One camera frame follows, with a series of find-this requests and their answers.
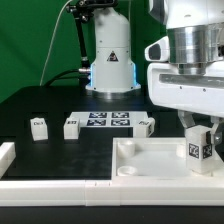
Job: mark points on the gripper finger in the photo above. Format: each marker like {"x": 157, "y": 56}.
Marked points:
{"x": 186, "y": 119}
{"x": 216, "y": 130}

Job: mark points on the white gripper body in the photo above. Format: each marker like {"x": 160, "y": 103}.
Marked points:
{"x": 202, "y": 94}

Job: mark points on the white square tabletop panel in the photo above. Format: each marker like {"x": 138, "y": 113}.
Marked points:
{"x": 155, "y": 158}

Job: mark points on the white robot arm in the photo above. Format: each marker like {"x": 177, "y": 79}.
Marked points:
{"x": 185, "y": 53}

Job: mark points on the white fiducial marker plate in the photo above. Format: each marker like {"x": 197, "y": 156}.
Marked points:
{"x": 109, "y": 119}

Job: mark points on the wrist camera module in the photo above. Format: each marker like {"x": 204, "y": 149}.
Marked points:
{"x": 158, "y": 51}

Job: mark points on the white U-shaped fence frame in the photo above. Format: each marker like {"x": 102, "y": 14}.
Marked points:
{"x": 200, "y": 190}

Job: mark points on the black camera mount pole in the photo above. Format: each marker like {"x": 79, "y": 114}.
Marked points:
{"x": 82, "y": 12}

